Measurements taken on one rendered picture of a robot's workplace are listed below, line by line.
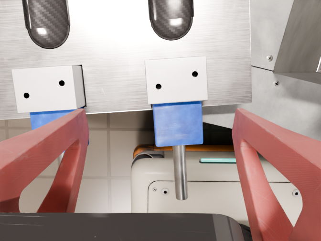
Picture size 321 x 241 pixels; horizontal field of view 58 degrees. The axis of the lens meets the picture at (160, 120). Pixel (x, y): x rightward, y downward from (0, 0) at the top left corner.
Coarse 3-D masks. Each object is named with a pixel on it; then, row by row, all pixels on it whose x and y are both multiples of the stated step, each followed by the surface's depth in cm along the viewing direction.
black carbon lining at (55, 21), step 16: (32, 0) 25; (48, 0) 26; (64, 0) 25; (160, 0) 26; (176, 0) 26; (192, 0) 25; (32, 16) 26; (48, 16) 26; (64, 16) 26; (160, 16) 26; (176, 16) 26; (192, 16) 25; (32, 32) 26; (48, 32) 26; (64, 32) 26; (160, 32) 26; (176, 32) 26
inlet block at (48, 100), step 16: (16, 80) 23; (32, 80) 23; (48, 80) 23; (64, 80) 23; (80, 80) 25; (16, 96) 24; (32, 96) 24; (48, 96) 24; (64, 96) 24; (80, 96) 25; (32, 112) 25; (48, 112) 25; (64, 112) 25; (32, 128) 25
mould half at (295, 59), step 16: (304, 0) 28; (320, 0) 24; (304, 16) 27; (320, 16) 24; (288, 32) 30; (304, 32) 26; (320, 32) 23; (288, 48) 29; (304, 48) 25; (320, 48) 23; (288, 64) 28; (304, 64) 25; (320, 64) 22; (304, 80) 31; (320, 80) 28
